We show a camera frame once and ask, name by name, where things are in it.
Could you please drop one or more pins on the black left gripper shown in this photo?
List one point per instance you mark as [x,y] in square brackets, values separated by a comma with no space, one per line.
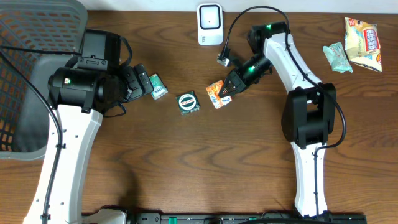
[134,83]

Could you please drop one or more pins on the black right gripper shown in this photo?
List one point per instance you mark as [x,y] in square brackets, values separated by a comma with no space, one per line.
[238,83]

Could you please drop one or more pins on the green Kleenex tissue packet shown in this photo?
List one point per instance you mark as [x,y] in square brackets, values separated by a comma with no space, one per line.
[159,88]

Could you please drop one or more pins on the orange tissue packet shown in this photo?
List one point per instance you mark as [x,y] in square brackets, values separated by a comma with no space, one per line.
[213,91]

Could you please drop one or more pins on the dark green Zam-Buk box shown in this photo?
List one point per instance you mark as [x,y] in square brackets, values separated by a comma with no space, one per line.
[187,102]

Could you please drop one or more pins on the light teal snack packet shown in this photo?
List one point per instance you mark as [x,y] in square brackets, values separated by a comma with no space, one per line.
[337,58]

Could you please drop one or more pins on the large yellow snack bag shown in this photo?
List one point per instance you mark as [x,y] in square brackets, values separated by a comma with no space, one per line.
[362,44]

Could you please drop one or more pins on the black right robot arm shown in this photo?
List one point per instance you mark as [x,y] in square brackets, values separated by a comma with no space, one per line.
[309,112]

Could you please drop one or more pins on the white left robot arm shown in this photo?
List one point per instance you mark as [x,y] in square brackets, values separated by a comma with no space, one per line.
[82,87]

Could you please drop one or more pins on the white barcode scanner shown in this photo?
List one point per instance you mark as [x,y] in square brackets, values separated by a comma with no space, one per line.
[210,24]

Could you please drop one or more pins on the grey plastic mesh basket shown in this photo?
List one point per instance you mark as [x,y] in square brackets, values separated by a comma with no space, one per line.
[37,37]

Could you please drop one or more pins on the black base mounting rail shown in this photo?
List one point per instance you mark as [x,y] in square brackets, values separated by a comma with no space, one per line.
[217,218]

